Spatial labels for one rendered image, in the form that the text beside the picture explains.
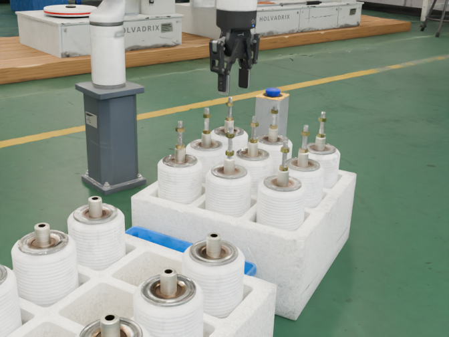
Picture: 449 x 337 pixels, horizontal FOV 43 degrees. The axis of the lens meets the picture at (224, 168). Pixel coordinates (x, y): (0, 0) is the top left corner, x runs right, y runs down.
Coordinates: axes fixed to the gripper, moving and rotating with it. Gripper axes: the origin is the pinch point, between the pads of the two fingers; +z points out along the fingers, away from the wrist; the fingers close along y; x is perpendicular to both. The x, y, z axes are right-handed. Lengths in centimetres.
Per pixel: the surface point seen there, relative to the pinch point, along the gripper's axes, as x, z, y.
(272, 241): -13.7, 27.4, -5.7
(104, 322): -18, 16, -53
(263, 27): 149, 29, 256
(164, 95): 113, 43, 109
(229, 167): -0.1, 17.1, -0.8
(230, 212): -2.5, 25.4, -3.5
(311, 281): -18.5, 39.2, 3.6
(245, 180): -3.9, 19.0, -0.5
